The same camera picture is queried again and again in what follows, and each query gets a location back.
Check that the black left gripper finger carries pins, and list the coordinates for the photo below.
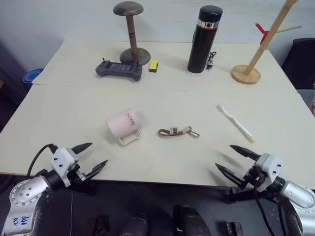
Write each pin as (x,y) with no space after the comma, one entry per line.
(82,147)
(97,170)

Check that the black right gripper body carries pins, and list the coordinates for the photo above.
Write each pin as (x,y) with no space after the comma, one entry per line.
(251,177)

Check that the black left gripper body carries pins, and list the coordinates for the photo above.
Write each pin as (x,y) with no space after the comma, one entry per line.
(78,173)

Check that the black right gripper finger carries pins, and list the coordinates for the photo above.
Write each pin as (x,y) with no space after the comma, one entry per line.
(244,152)
(230,175)

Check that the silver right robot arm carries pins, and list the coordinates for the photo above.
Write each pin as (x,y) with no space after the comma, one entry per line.
(296,193)

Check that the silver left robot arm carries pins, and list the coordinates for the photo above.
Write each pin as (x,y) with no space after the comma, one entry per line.
(23,194)

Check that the white toothbrush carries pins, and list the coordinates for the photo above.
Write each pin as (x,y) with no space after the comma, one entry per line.
(236,123)

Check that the pink HOME cup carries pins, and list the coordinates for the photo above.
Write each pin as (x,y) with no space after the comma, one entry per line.
(124,126)

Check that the small dark ribbed block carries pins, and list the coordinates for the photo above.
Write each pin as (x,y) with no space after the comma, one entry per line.
(233,228)

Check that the large dark rounded shape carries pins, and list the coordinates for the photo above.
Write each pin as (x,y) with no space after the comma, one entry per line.
(190,221)

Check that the grey game controller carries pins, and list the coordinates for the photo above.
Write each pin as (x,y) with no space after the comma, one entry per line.
(119,70)

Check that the light wooden rack stand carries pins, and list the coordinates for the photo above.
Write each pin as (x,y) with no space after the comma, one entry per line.
(256,59)

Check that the black chair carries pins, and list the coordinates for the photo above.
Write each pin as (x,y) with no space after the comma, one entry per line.
(301,64)

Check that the yellow black eraser block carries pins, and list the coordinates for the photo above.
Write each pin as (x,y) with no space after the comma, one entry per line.
(153,66)

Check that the black thermos bottle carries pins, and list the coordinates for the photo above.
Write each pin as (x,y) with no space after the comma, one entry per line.
(203,41)

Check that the red clip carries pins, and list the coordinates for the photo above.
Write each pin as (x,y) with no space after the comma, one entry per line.
(262,32)

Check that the brown wooden hat stand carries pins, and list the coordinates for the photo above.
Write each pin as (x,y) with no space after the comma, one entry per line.
(131,34)

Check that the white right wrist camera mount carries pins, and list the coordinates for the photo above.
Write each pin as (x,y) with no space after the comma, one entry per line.
(267,169)

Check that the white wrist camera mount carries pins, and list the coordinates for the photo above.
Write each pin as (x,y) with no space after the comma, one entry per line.
(62,160)
(267,169)

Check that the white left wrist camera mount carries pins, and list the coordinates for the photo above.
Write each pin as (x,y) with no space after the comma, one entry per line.
(62,160)

